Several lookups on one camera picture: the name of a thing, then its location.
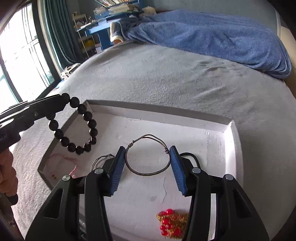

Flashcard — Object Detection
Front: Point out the red bead gold jewelry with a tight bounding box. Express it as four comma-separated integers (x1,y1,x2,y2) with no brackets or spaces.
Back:
156,209,189,239

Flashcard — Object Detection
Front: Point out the large black bead bracelet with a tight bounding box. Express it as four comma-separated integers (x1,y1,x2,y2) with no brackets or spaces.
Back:
45,92,99,156

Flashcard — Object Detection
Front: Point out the row of books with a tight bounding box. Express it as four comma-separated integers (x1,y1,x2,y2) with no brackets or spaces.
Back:
95,0,142,9

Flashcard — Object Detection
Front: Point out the black cord loop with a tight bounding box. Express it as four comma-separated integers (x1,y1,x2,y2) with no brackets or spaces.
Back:
179,151,201,168

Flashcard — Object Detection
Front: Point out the white shelf rack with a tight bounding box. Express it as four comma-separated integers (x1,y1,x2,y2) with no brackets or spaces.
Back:
72,12,101,60

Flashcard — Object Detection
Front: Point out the pink string bracelet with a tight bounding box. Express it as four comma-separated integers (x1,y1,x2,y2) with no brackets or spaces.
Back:
47,152,78,179

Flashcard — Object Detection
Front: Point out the window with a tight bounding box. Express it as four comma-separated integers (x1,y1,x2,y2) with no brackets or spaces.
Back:
1,1,61,111

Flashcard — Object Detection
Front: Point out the grey clothes pile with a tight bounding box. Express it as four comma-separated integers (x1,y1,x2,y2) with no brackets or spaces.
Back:
61,63,81,80

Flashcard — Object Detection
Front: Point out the white cardboard tray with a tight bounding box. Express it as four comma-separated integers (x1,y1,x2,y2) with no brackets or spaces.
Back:
38,100,244,240

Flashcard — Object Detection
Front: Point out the thin wire bangle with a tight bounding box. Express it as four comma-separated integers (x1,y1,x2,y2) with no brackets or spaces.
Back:
125,133,171,177

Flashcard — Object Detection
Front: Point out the grey bed cover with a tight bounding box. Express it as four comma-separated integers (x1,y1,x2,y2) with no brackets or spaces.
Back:
13,43,295,240

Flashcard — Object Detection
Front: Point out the blue blanket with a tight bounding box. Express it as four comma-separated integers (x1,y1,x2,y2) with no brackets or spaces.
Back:
110,9,292,79

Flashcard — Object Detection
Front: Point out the left hand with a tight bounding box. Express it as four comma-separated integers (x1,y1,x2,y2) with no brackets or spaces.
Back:
0,149,18,197

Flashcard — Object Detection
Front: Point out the green curtain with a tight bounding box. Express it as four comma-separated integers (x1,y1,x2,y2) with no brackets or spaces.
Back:
39,1,84,69

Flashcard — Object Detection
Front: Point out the blue desk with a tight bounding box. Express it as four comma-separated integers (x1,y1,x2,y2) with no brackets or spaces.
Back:
88,1,144,50

